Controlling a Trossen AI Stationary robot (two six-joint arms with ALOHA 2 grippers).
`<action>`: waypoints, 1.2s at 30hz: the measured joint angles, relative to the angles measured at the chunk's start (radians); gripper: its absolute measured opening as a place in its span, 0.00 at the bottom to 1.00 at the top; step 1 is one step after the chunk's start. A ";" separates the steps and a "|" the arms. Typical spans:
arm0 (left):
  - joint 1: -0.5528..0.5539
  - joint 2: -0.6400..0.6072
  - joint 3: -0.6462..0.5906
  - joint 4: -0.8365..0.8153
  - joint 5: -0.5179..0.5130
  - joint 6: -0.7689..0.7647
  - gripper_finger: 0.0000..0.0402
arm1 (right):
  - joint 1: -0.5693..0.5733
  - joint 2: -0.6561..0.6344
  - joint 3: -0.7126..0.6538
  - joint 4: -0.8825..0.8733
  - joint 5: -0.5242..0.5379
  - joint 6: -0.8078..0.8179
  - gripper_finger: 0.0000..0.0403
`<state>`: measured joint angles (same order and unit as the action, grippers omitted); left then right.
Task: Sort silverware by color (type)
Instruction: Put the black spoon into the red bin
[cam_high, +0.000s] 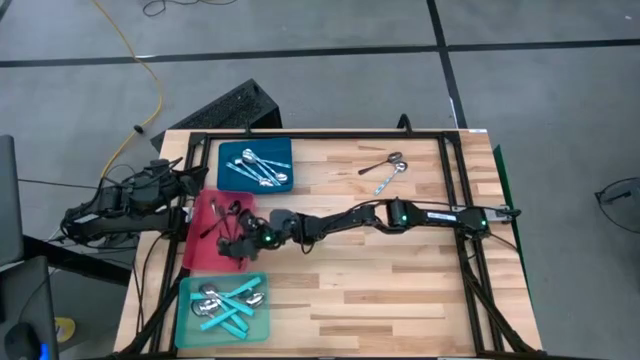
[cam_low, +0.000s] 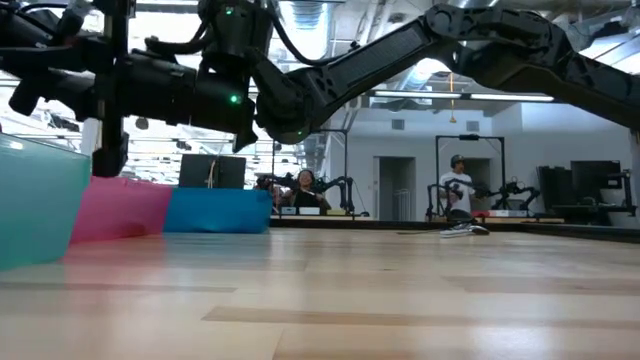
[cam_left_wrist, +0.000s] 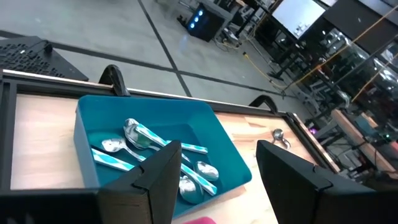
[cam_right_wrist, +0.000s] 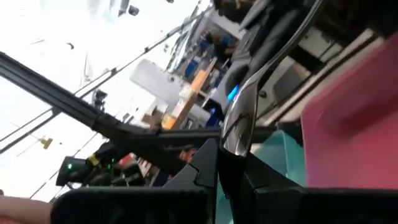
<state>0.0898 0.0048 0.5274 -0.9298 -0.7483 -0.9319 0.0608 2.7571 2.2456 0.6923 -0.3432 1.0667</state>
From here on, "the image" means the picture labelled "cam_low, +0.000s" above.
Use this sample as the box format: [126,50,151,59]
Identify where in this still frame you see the yellow hanging pendant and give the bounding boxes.
[448,72,457,124]

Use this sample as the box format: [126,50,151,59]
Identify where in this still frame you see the black metal rig frame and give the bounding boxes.
[271,127,350,216]
[434,133,506,221]

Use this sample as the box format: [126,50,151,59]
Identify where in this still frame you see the grey doorway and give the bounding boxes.
[373,156,417,222]

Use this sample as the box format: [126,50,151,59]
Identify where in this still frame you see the patterned-handle silver spoon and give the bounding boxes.
[439,222,491,238]

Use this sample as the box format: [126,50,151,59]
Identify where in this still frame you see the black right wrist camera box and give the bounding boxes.
[198,0,275,72]

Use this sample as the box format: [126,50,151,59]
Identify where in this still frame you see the black monitor back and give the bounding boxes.
[178,153,248,190]

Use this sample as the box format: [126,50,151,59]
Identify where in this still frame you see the silver round ventilation duct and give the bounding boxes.
[287,0,334,174]

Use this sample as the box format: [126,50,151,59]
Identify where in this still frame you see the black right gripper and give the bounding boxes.
[0,0,259,177]

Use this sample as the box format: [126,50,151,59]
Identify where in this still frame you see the white radiator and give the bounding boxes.
[394,188,412,221]

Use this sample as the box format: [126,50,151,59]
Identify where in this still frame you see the background wooden workbench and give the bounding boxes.
[269,213,566,225]

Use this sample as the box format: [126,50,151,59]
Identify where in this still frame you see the translucent teal plastic bin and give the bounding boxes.
[0,132,93,271]

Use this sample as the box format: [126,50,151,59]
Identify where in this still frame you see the pink plastic bin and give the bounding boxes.
[69,175,174,245]

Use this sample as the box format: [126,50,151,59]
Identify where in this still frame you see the black background monitors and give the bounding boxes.
[537,159,637,217]

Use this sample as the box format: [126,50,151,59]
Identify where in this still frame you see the white building column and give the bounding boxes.
[81,117,103,157]

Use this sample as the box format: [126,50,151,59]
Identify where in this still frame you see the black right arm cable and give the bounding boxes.
[144,0,354,67]

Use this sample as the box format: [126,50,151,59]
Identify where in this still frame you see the black dome-shaped object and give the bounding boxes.
[446,208,476,225]

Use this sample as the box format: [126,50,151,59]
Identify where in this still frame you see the blue plastic bin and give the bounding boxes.
[163,187,274,235]

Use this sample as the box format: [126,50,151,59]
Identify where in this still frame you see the long ceiling light strip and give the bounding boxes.
[372,89,556,104]

